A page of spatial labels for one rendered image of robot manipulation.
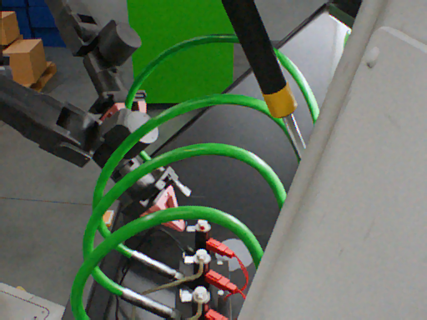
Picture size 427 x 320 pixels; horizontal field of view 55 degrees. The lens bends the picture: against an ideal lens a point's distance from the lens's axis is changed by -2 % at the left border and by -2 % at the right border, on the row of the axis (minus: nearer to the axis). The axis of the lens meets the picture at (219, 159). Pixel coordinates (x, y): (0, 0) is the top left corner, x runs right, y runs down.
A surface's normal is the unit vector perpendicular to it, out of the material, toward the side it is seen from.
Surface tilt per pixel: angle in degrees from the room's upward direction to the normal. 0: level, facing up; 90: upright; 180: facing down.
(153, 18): 90
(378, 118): 76
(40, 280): 0
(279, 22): 90
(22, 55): 90
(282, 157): 90
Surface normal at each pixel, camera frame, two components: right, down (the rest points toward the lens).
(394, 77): -0.97, -0.21
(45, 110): 0.66, -0.44
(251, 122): 0.02, 0.48
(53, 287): 0.00, -0.88
